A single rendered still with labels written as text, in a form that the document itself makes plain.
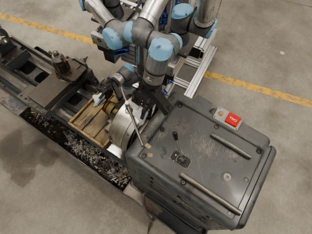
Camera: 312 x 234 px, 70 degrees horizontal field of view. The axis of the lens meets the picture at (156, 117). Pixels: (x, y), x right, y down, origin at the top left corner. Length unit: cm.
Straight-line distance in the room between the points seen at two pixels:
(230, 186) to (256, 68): 236
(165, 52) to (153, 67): 7
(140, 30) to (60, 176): 184
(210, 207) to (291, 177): 177
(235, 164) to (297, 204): 163
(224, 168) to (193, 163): 14
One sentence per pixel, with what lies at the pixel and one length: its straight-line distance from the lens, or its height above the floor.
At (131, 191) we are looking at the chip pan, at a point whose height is 54.
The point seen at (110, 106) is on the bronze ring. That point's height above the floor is 112.
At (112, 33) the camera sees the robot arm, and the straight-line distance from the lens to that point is 120.
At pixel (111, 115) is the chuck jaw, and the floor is 111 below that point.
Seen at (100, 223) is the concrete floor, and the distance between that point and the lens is 226.
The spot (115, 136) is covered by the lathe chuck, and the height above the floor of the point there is 115.
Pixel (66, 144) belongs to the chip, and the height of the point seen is 54.
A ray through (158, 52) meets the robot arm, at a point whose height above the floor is 169.
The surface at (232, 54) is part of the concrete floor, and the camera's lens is 325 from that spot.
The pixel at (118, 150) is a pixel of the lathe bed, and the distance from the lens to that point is 144.
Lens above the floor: 222
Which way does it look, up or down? 63 degrees down
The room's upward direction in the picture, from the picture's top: 4 degrees clockwise
